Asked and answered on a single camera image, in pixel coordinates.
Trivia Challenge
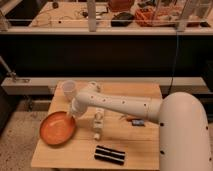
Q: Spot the light wooden table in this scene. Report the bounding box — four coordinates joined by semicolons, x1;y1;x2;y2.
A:
30;81;163;171

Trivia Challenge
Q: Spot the blue hanging cable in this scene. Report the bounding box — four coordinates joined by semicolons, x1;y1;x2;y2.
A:
167;31;181;94

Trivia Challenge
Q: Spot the white plastic block toy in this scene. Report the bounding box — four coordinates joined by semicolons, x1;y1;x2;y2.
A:
93;108;105;141

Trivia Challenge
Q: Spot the metal clamp bracket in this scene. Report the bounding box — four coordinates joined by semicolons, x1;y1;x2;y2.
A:
8;71;30;83

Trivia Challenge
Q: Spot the small blue black box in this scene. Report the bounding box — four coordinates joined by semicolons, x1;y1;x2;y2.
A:
131;119;145;126

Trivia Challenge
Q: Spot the orange plastic crate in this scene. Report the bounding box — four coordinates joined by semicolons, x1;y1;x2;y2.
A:
135;8;174;27

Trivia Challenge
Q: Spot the black white striped cloth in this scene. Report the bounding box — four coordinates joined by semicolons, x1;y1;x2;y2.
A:
94;145;126;165

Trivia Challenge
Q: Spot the black bag on shelf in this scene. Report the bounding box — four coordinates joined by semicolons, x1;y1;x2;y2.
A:
111;12;134;27

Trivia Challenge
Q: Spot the orange ceramic bowl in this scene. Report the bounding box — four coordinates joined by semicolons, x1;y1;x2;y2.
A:
39;111;76;145

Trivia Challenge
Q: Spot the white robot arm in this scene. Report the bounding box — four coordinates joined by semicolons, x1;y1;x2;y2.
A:
70;82;213;171

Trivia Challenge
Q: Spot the clear plastic cup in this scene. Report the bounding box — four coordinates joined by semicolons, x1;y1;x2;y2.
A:
61;80;77;101

